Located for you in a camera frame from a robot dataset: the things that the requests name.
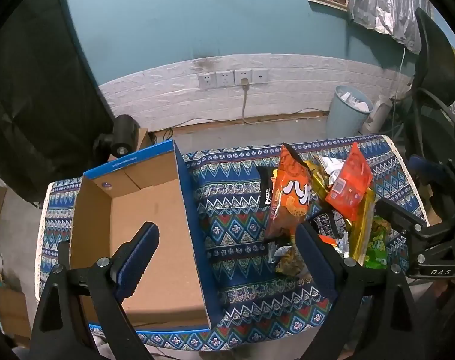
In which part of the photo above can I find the black cloth panel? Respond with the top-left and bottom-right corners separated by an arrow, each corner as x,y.
0,0 -> 116,204

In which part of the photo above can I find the blue patterned tablecloth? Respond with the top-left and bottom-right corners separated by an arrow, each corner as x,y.
34,134 -> 429,353

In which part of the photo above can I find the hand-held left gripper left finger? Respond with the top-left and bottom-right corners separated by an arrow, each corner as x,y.
31,222 -> 160,360

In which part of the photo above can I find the brown cardboard sheet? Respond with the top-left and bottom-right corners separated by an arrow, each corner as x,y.
0,286 -> 32,339

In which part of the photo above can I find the blue cardboard box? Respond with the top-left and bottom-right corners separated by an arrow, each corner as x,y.
69,139 -> 228,331

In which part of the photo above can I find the large orange puffed snack bag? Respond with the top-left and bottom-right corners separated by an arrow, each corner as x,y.
264,142 -> 315,241

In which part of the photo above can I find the green snack packet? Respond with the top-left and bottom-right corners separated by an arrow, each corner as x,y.
362,215 -> 394,270

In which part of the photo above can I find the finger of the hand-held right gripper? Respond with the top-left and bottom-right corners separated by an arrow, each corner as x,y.
408,155 -> 455,196
377,197 -> 455,239

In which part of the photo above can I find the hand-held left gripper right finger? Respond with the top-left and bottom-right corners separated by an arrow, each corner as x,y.
294,223 -> 424,360

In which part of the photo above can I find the black office chair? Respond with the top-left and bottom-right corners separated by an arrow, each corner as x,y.
402,7 -> 455,166

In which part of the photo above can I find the white plastic appliance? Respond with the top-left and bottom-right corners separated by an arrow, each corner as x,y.
362,94 -> 395,136

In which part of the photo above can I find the gold foil snack bag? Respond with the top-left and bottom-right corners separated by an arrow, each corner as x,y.
305,160 -> 377,268

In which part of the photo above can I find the silver-lined snack packet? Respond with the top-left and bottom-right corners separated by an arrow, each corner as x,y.
267,232 -> 311,280

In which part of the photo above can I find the light blue trash bin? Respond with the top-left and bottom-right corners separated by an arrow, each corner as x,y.
325,85 -> 374,139

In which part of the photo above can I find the white paper waste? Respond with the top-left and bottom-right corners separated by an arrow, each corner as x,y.
340,91 -> 371,113

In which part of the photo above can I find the white plug with cable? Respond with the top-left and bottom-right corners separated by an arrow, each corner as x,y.
239,77 -> 259,125

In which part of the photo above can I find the thin black floor cable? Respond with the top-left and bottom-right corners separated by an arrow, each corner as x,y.
149,118 -> 244,147

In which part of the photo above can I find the silver foil curtain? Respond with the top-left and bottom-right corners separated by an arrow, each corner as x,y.
349,0 -> 439,55

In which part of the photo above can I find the white snack packet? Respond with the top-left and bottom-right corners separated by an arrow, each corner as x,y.
316,155 -> 349,187

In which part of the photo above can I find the orange-red snack packet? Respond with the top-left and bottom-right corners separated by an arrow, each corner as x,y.
325,142 -> 374,223

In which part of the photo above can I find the small brown cardboard box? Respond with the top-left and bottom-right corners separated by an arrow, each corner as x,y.
136,127 -> 155,151

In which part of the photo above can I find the black snack packet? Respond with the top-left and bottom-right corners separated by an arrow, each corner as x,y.
256,166 -> 279,208
313,209 -> 349,239

